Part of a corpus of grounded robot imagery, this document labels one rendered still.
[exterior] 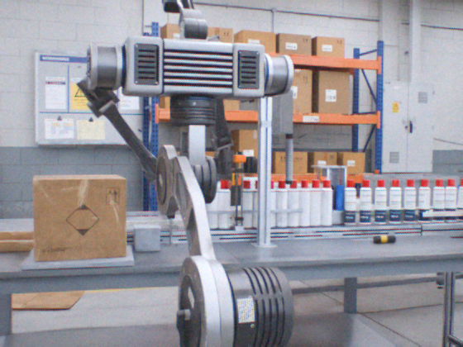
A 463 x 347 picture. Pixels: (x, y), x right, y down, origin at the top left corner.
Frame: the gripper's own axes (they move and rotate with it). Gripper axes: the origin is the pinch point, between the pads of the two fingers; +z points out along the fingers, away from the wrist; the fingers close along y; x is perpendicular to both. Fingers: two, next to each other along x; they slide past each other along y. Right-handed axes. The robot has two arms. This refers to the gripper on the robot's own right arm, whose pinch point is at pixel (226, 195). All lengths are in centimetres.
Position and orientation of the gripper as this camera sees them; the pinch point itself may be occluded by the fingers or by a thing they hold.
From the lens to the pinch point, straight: 242.6
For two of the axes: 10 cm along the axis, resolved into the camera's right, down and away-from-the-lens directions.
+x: 2.4, 0.5, -9.7
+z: -0.2, 10.0, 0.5
